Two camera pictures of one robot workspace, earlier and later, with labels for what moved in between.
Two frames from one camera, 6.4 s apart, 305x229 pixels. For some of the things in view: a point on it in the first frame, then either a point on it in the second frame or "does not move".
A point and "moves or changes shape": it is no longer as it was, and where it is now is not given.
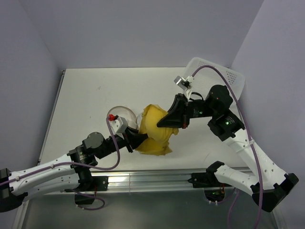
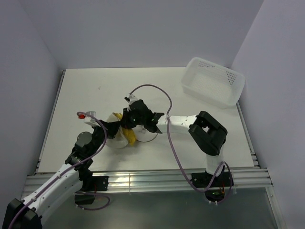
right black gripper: [177, 117] → [125, 123]
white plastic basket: [205, 78] does not move
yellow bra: [157, 141] moves or changes shape
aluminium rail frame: [133, 181] does not move
